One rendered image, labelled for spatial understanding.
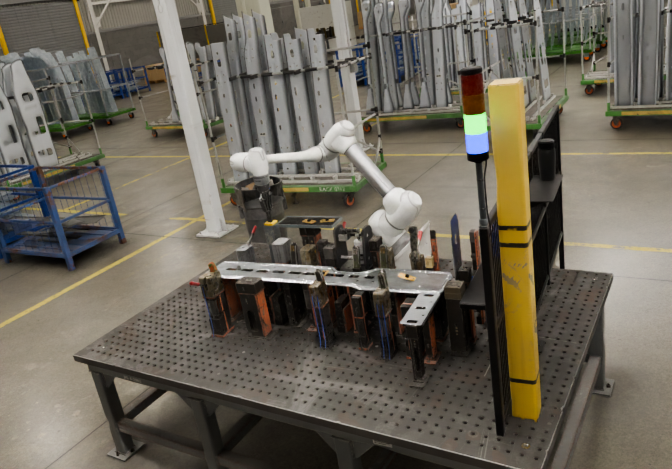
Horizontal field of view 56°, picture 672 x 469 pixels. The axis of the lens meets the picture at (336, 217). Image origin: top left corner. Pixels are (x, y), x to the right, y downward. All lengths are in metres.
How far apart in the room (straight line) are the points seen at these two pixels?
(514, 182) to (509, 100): 0.28
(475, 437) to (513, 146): 1.12
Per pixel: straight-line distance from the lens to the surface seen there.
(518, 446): 2.55
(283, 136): 7.92
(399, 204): 3.72
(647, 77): 9.58
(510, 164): 2.19
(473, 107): 2.02
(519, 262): 2.31
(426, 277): 3.10
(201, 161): 7.08
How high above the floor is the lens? 2.35
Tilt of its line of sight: 19 degrees down
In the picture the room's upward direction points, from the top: 9 degrees counter-clockwise
